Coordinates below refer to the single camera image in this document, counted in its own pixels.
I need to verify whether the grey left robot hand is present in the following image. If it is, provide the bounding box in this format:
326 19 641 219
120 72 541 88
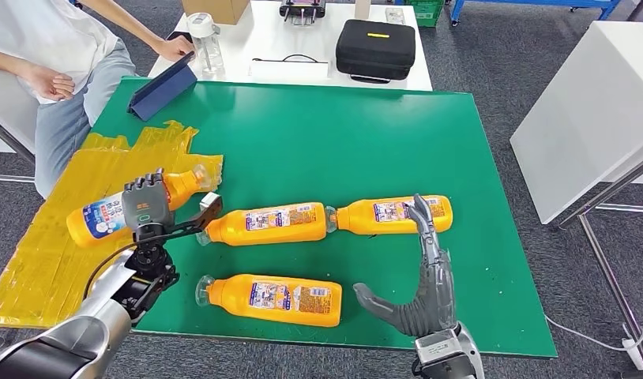
121 168 175 231

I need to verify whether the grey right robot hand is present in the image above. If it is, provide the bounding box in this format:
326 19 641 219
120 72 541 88
352 193 457 339

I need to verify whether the orange detergent bottle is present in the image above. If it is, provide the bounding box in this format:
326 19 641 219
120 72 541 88
194 274 344 328
66 164 212 249
324 194 454 236
195 202 329 247

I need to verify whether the clear water bottle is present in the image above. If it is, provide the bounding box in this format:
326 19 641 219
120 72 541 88
187 13 226 80

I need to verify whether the blue tablet case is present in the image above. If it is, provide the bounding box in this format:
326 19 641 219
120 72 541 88
127 51 199 122

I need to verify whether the yellow taped cardboard sheet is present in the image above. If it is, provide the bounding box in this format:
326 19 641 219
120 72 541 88
0 120 226 329

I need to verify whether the person's right hand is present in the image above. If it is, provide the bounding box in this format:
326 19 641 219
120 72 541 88
24 65 77 102

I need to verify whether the person's hand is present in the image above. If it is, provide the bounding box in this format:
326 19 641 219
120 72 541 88
155 35 196 62
24 65 77 102

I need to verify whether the person's left hand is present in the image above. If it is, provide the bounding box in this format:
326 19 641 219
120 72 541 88
155 35 196 62

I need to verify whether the white seat with metal legs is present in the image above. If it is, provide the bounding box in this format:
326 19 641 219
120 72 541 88
0 68 40 184

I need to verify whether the green table mat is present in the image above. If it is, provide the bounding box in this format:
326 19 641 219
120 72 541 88
91 77 558 359

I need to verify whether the person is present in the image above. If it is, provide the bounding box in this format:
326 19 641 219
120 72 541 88
0 0 196 200

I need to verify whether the white power strip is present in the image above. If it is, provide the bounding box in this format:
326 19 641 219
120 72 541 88
622 324 643 373

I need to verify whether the brown cardboard box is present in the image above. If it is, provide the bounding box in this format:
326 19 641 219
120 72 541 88
181 0 251 26

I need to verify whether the white side table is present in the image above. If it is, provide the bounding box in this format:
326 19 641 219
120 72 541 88
510 21 643 362

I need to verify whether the black controller device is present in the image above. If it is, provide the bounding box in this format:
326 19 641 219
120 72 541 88
278 0 327 27

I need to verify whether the black carrying case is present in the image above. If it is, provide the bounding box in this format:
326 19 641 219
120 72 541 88
335 20 417 84

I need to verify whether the green plastic crate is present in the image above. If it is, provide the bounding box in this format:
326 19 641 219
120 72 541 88
403 0 446 28

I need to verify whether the blue metal rack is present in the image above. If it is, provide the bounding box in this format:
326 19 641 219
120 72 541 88
449 0 623 27

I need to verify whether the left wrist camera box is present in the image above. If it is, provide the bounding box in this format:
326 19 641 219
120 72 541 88
135 192 224 247

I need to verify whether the white power cable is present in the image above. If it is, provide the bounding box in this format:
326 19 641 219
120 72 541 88
543 313 643 352

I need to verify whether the black cable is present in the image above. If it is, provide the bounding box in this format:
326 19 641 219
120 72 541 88
252 54 329 65

